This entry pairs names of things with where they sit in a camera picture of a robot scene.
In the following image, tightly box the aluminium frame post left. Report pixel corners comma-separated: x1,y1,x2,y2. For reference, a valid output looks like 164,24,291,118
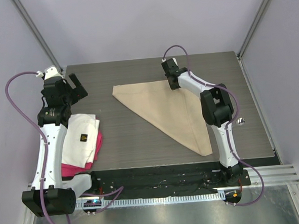
10,0,63,72

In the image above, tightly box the white slotted cable duct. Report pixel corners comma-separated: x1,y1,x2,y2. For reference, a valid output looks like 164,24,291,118
75,192,226,210

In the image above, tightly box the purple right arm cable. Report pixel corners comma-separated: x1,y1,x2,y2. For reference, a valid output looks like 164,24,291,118
162,40,266,210

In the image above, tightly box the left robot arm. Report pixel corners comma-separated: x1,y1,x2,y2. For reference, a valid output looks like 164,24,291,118
22,73,100,217

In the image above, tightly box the white folded cloth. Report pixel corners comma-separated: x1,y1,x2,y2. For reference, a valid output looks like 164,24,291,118
62,114,100,168

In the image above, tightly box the aluminium frame post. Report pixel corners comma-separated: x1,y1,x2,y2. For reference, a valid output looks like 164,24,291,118
10,0,63,72
237,0,272,60

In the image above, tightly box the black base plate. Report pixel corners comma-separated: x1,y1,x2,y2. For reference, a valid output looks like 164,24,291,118
85,162,251,200

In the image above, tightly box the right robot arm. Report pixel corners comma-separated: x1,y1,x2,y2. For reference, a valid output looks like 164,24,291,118
161,58,243,186

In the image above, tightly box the spoon with wooden handle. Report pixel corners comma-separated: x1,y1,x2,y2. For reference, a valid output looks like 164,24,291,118
236,117,245,126

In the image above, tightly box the aluminium frame rail right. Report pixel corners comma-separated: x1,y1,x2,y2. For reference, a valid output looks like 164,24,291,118
237,56,299,186

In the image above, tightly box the beige cloth napkin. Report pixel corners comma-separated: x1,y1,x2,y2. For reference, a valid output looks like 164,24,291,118
112,80,212,156

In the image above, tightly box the pink folded cloth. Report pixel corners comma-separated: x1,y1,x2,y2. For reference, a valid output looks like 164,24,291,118
61,133,103,177

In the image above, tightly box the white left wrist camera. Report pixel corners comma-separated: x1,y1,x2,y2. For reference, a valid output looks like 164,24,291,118
35,65,64,81

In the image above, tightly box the aluminium frame post right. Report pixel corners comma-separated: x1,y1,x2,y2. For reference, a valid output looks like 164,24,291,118
237,0,272,60

